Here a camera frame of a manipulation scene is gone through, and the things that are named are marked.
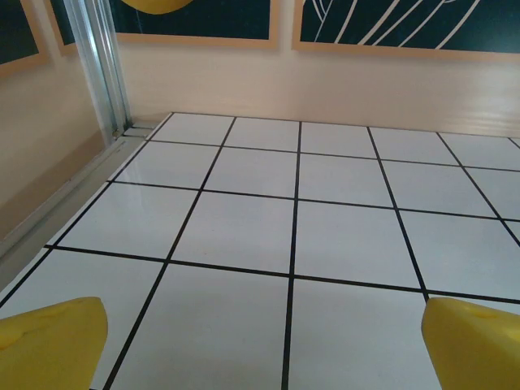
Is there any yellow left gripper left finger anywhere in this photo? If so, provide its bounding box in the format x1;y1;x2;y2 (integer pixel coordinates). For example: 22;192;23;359
0;296;109;390

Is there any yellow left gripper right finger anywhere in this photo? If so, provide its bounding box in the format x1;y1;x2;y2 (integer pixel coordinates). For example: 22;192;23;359
421;297;520;390

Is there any aluminium side rail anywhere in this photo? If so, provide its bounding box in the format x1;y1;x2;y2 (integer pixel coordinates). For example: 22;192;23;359
0;121;158;265

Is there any aluminium frame post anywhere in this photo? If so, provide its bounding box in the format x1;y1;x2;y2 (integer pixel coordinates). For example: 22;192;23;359
64;0;134;141

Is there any wall panel with gold oval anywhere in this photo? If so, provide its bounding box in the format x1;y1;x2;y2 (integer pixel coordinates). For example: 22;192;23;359
107;0;282;52

